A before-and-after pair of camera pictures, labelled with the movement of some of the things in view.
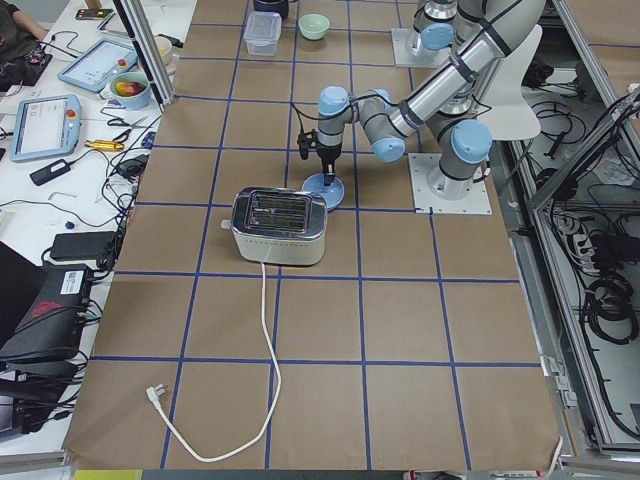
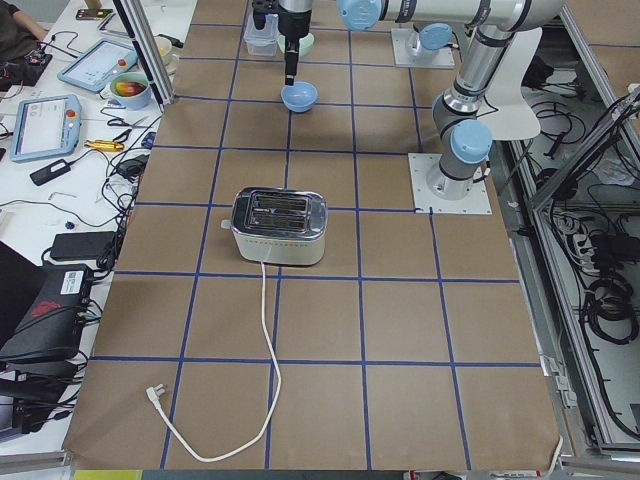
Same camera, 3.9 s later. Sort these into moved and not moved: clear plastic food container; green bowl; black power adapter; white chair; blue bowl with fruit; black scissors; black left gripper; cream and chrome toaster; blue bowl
Moved: green bowl; blue bowl; black left gripper
Not moved: black scissors; black power adapter; cream and chrome toaster; blue bowl with fruit; white chair; clear plastic food container
